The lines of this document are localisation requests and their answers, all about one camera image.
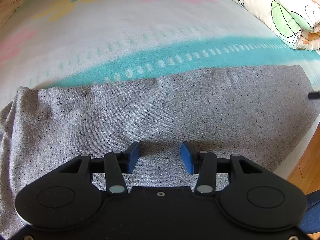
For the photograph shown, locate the grey knit pants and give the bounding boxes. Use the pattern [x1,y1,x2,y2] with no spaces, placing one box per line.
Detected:
[1,66,319,238]

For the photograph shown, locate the white green leaf quilt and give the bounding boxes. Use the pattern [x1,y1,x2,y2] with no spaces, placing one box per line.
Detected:
[233,0,319,51]

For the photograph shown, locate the floral pastel bed sheet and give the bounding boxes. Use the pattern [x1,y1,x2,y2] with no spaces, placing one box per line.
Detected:
[0,0,320,181]

